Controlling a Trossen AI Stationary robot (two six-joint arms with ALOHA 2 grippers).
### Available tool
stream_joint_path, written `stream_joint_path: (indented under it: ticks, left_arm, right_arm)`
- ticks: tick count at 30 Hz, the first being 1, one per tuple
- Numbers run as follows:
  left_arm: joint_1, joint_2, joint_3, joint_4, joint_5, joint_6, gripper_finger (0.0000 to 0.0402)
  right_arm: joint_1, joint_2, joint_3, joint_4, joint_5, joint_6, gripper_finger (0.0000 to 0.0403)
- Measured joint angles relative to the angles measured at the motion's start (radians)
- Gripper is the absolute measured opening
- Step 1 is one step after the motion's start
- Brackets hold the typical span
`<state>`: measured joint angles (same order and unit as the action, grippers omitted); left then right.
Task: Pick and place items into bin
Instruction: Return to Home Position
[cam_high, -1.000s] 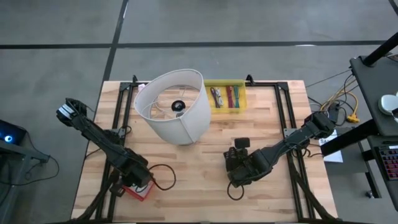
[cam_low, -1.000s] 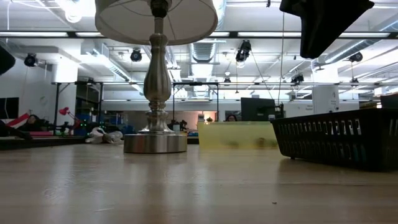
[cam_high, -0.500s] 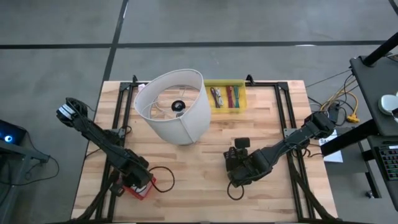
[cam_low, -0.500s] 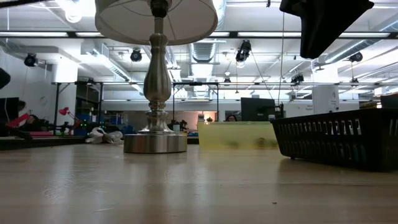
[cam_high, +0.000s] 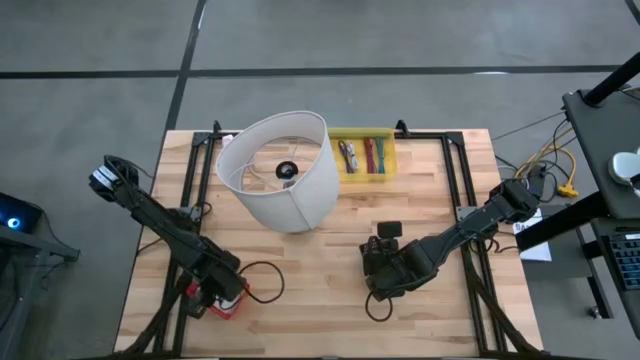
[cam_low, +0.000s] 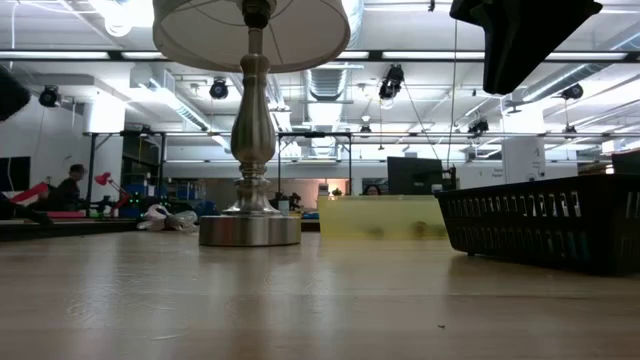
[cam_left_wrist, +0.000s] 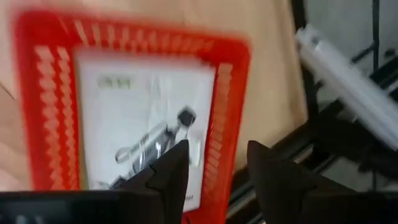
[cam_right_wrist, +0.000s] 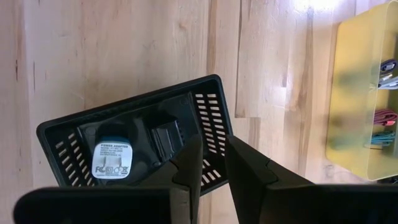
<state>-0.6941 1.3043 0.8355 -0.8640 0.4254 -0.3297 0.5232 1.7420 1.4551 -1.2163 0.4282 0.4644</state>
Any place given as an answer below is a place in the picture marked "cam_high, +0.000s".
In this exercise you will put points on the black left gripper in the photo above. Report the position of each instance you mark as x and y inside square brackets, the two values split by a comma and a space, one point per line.
[222, 275]

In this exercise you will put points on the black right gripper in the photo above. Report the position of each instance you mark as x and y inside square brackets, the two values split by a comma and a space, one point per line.
[400, 272]

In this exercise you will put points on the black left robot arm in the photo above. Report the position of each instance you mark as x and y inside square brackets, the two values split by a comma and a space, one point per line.
[155, 220]

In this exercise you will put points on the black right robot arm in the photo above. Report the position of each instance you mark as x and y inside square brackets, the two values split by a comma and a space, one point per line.
[475, 220]

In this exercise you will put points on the red plastic bin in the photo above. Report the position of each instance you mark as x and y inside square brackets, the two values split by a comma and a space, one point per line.
[229, 314]

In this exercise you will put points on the yellow plastic bin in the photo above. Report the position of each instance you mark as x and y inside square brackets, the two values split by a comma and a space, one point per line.
[362, 176]

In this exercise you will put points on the cream fabric lampshade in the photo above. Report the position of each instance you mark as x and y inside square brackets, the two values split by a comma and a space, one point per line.
[305, 200]

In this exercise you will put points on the white paper sheet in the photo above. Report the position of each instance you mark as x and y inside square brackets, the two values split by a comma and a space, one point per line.
[537, 250]

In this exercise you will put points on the small white object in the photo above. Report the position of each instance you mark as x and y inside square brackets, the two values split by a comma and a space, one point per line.
[228, 140]

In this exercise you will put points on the black power strip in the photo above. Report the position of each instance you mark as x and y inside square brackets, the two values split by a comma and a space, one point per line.
[537, 180]

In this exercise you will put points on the grey metal stand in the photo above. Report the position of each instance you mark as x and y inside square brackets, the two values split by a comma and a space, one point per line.
[35, 245]

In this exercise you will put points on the black box with blue light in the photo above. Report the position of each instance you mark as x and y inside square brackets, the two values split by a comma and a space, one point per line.
[17, 212]

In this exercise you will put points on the black side desk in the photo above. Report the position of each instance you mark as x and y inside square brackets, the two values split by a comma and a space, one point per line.
[595, 150]

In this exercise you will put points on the black keyboard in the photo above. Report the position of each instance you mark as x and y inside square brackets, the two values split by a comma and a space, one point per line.
[627, 260]

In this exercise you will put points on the white rounded device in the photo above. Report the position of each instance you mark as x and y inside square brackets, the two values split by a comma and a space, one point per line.
[622, 167]

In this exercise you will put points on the black desk pole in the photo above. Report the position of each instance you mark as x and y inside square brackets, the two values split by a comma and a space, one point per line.
[612, 80]

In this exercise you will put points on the black metal rig frame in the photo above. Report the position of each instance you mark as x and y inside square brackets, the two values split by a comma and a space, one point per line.
[202, 165]

